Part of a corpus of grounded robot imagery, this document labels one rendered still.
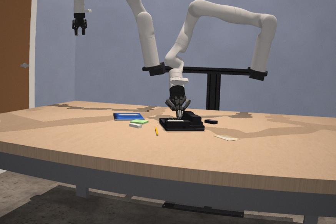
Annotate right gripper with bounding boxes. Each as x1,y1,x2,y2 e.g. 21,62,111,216
72,13,87,36

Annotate black telephone handset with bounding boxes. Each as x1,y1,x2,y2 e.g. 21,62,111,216
183,111,201,122

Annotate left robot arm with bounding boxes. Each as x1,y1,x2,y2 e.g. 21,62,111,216
165,0,277,89

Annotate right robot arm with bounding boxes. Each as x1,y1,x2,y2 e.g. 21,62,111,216
73,0,160,67

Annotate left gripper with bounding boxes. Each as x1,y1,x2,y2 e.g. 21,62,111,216
165,85,191,119

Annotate green sticky note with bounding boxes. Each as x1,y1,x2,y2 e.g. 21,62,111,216
130,119,149,124

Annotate blue notebook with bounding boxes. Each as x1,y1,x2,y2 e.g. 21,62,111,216
113,113,145,121

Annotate black desk phone body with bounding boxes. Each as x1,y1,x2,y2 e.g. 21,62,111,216
159,116,205,131

